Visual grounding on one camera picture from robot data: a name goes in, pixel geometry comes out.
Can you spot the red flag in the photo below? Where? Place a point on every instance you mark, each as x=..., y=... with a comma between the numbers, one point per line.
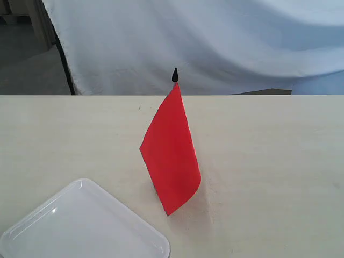
x=169, y=154

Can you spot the white backdrop cloth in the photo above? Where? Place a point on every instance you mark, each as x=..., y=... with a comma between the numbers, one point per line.
x=217, y=47

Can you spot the black backdrop stand pole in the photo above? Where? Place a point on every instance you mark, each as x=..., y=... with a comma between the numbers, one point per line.
x=64, y=64

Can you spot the white plastic tray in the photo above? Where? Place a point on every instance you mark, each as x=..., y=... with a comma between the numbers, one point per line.
x=83, y=220

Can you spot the wooden furniture in background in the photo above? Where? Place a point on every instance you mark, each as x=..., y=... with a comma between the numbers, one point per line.
x=11, y=11

